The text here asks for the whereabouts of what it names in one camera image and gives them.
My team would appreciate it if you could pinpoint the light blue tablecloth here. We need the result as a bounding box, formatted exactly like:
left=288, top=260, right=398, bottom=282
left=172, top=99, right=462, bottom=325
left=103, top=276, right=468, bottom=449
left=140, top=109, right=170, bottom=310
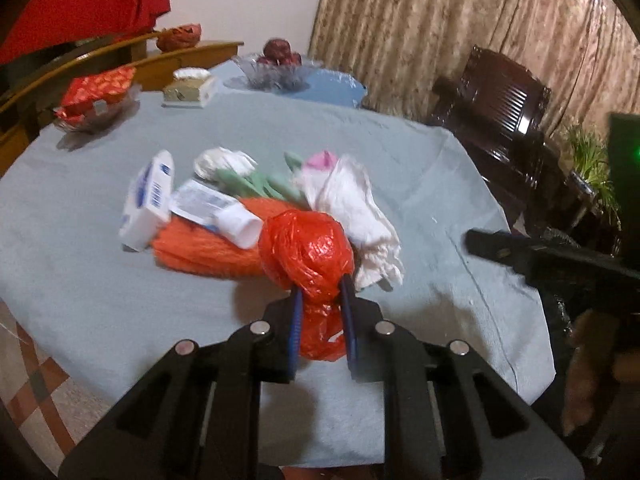
left=0, top=92, right=557, bottom=467

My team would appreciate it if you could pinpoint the white tissue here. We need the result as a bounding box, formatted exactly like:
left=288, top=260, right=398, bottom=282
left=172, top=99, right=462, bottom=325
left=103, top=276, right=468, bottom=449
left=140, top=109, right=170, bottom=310
left=193, top=147, right=258, bottom=184

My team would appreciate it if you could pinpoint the small glass dish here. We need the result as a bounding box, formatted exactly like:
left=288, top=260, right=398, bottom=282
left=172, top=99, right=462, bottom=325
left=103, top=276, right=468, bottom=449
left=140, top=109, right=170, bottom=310
left=52, top=85, right=141, bottom=136

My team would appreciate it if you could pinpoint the beige patterned curtain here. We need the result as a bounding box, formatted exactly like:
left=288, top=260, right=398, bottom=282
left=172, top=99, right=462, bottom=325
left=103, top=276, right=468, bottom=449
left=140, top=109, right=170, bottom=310
left=307, top=0, right=640, bottom=173

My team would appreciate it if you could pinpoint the orange mesh bag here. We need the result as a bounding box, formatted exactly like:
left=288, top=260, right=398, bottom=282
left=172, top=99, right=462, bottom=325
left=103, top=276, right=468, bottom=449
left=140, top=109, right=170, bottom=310
left=151, top=197, right=281, bottom=279

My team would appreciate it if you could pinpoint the glass fruit bowl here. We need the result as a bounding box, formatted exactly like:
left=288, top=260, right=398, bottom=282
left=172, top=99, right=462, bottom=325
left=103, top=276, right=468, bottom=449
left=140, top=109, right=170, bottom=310
left=223, top=54, right=324, bottom=92

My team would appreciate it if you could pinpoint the person's right hand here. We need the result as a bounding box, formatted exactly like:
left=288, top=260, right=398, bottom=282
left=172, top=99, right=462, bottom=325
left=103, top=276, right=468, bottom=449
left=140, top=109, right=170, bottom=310
left=561, top=310, right=640, bottom=436

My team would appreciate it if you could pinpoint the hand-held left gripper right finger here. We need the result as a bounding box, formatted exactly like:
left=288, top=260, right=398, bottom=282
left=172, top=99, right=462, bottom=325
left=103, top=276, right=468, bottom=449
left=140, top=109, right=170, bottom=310
left=339, top=276, right=586, bottom=480

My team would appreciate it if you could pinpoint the orange red bag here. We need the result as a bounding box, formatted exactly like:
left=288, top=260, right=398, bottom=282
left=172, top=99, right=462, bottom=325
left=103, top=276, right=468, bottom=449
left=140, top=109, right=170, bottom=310
left=156, top=23, right=203, bottom=52

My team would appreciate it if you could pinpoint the red cloth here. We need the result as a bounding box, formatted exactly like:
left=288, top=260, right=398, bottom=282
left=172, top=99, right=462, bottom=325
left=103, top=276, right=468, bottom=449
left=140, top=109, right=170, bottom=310
left=0, top=0, right=172, bottom=65

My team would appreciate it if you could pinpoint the red patterned packet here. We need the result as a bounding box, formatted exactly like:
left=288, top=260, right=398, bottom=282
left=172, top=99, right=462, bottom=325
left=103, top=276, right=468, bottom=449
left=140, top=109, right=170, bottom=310
left=54, top=66, right=137, bottom=128

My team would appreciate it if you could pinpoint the pink plastic scrap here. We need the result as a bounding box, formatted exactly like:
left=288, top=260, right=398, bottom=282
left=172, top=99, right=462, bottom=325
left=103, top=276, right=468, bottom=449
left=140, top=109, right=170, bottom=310
left=306, top=150, right=339, bottom=174

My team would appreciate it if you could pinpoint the green rubber glove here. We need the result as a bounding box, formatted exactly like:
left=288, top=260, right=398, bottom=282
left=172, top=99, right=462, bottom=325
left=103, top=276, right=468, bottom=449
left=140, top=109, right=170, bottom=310
left=215, top=152, right=311, bottom=211

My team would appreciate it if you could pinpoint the white squeeze tube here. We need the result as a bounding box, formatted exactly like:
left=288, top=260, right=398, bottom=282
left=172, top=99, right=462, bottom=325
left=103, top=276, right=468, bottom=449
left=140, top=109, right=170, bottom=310
left=170, top=180, right=264, bottom=250

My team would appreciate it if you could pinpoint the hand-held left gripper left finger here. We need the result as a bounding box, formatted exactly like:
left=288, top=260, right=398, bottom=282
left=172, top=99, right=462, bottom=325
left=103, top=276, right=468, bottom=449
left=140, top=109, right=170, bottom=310
left=59, top=287, right=304, bottom=480

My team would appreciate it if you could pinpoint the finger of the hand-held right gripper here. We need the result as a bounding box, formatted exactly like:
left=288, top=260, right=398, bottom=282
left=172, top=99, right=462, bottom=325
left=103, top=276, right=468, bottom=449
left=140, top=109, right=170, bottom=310
left=465, top=228, right=539, bottom=277

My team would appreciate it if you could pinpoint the dark wooden armchair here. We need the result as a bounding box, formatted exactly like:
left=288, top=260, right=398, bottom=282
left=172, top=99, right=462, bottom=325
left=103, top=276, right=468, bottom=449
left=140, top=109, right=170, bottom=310
left=425, top=45, right=576, bottom=235

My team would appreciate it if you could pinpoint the potted green plant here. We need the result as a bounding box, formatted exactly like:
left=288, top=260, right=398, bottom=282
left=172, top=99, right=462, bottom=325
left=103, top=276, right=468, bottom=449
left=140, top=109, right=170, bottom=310
left=565, top=122, right=619, bottom=211

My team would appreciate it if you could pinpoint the white paper towel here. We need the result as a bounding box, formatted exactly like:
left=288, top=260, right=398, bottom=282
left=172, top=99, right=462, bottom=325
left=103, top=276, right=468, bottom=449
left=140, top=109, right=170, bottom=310
left=292, top=155, right=405, bottom=291

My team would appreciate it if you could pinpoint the tissue box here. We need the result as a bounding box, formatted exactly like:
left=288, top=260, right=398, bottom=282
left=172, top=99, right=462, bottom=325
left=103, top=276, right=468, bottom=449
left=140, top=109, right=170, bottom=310
left=162, top=67, right=217, bottom=109

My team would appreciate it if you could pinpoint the dark wooden side table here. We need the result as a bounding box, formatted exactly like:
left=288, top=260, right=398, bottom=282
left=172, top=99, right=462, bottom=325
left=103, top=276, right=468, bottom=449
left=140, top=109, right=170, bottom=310
left=542, top=170, right=623, bottom=258

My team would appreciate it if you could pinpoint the red plastic bag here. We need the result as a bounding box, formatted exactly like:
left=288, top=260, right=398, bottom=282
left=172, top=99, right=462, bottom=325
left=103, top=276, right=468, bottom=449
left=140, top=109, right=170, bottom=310
left=258, top=210, right=356, bottom=361

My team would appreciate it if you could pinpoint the white cardboard box blue print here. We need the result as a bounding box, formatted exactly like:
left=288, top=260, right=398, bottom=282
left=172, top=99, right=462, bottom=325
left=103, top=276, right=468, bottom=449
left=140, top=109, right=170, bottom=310
left=118, top=149, right=176, bottom=252

